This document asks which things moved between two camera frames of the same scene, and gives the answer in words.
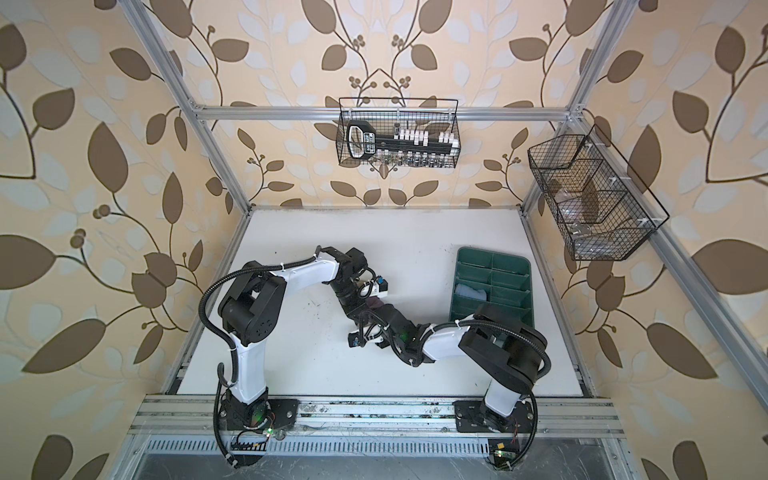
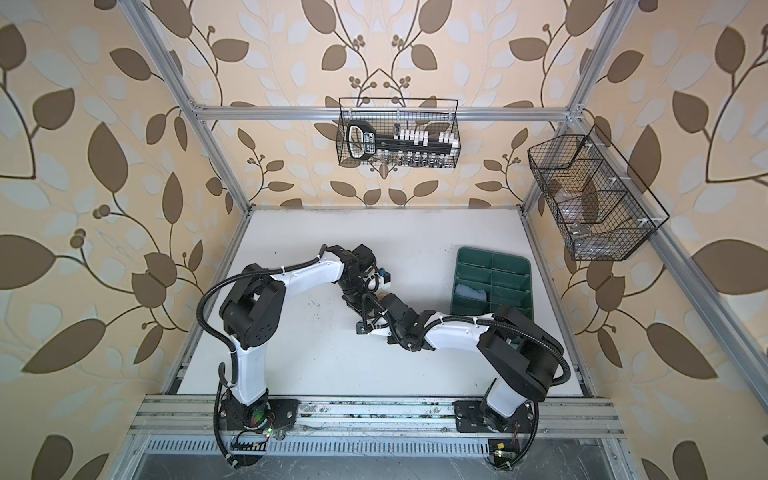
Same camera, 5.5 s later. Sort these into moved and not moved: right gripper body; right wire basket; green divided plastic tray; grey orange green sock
Moved: right gripper body
Not moved: right wire basket; green divided plastic tray; grey orange green sock
